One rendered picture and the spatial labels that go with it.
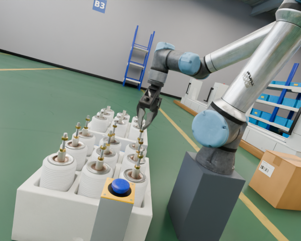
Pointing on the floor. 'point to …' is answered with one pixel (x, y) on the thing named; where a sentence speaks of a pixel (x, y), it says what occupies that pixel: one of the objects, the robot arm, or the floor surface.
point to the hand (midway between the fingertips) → (142, 126)
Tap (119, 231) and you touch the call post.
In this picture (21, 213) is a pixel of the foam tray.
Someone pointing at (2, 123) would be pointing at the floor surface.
